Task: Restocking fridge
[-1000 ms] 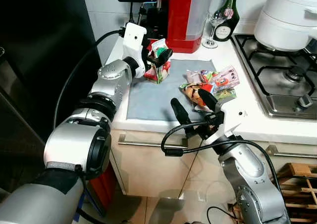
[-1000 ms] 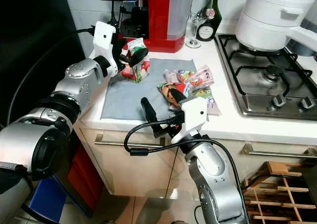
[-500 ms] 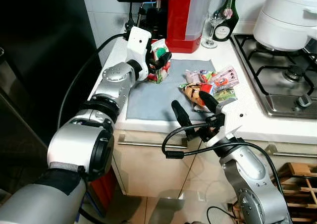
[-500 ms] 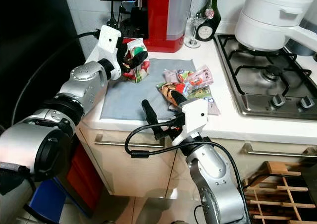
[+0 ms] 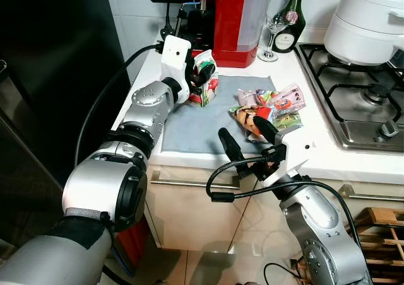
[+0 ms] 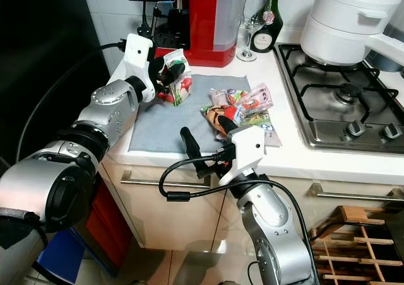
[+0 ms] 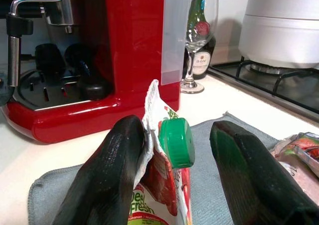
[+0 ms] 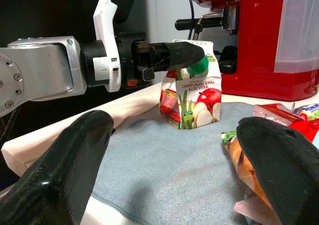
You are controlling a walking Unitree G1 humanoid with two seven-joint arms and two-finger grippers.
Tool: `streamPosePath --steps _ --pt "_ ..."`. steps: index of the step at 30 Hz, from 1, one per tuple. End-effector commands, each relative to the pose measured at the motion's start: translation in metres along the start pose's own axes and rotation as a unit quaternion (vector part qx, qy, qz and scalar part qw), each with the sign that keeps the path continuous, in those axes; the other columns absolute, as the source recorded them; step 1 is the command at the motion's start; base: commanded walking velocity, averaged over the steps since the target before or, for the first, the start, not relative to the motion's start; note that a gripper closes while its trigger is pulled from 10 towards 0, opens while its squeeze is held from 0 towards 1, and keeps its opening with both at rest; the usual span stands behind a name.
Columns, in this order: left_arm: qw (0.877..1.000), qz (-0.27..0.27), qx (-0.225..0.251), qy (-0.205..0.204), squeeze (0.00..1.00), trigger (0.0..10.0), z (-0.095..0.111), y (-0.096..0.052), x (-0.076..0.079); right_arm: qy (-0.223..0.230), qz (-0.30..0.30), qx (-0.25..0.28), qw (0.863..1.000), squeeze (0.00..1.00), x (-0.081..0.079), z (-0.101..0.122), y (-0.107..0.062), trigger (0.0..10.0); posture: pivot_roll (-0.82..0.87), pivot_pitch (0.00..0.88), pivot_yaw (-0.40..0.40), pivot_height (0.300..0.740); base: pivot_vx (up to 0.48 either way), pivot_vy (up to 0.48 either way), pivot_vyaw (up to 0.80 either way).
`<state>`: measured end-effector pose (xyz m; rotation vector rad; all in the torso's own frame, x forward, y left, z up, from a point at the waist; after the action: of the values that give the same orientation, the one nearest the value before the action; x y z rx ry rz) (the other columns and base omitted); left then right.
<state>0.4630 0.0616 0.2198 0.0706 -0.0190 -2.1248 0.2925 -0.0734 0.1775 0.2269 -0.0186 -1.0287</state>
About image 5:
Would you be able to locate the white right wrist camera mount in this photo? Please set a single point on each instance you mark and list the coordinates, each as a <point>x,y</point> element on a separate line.
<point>291,152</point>

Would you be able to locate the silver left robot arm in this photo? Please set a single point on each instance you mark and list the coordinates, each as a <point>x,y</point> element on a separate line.
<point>107,184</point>

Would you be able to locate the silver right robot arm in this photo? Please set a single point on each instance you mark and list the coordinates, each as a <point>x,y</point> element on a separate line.
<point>322,228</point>

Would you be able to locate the orange red board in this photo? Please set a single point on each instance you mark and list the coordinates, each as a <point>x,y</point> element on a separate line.
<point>136,241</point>

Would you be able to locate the orange yellow snack packet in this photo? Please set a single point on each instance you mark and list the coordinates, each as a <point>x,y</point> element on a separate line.
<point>243,118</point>

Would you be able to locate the tall black appliance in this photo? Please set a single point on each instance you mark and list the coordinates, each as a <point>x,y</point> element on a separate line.
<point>57,77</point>

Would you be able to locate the silver hob knob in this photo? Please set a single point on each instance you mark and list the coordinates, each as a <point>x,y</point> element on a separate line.
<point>388,129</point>

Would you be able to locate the red coffee machine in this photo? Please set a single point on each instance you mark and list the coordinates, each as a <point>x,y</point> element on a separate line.
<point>233,26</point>

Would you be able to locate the clear wine glass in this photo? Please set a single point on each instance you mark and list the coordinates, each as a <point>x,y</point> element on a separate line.
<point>278,20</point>

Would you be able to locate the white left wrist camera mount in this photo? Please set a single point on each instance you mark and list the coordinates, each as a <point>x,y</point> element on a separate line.
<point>173,58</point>

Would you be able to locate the wooden slatted rack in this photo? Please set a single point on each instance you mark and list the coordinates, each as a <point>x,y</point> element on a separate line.
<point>379,219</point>

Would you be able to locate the grey cloth mat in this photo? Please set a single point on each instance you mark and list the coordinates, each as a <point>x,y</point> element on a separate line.
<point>189,127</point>

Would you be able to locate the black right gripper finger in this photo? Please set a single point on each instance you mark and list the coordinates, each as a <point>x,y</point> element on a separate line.
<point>230,147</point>
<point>265,129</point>

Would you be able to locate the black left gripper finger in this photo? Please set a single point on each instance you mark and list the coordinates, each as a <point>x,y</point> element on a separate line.
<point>199,83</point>
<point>207,68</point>

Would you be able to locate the steel gas hob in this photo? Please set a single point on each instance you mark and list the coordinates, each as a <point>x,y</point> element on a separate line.
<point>353,124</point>

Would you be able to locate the mauve snack packet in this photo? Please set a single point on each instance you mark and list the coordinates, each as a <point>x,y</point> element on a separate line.
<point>249,97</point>

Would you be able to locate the green white snack packet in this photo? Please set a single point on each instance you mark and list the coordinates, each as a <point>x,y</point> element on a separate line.
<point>289,121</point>

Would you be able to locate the dark green wine bottle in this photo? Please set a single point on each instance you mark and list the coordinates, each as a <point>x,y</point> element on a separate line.
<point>291,38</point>

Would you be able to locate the cream kitchen cabinet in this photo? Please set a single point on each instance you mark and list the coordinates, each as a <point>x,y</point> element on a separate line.
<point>208,215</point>

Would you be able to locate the white cooking pot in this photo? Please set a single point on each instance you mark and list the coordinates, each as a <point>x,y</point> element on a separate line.
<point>366,26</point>

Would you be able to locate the white red fruit snack packet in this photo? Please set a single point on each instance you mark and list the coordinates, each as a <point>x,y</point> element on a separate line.
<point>209,94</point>

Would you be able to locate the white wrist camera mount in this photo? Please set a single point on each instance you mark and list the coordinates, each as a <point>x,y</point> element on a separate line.
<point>291,152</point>
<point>173,58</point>

